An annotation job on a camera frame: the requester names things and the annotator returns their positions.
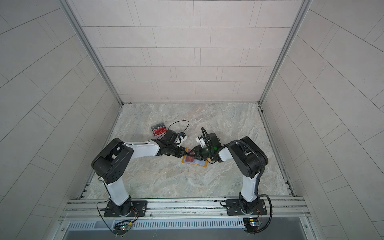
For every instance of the aluminium mounting rail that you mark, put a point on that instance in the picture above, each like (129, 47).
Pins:
(194, 208)

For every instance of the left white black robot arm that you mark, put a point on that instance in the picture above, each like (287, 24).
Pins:
(111, 163)

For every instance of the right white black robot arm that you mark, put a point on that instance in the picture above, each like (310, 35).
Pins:
(249, 158)

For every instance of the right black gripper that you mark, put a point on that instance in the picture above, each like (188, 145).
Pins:
(198, 150)

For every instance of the left green circuit board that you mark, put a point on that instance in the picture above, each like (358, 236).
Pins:
(122, 227)

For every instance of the white vent grille strip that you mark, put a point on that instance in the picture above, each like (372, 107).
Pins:
(162, 224)

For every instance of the clear acrylic card box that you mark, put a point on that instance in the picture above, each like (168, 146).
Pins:
(159, 135)

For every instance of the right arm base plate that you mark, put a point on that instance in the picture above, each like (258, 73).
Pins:
(236, 207)

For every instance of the red VIP card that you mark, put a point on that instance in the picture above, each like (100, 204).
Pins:
(158, 131)

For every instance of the green circuit board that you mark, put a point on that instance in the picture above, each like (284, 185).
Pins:
(251, 225)
(122, 227)

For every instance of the yellow leather card holder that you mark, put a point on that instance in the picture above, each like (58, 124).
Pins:
(197, 162)

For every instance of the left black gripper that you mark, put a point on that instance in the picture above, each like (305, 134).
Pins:
(181, 150)

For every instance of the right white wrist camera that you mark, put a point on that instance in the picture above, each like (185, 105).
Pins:
(201, 141)

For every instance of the right green circuit board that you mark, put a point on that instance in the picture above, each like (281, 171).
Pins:
(251, 225)

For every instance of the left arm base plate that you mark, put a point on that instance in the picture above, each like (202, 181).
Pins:
(129, 209)

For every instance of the black VIP card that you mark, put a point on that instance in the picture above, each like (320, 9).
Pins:
(159, 125)

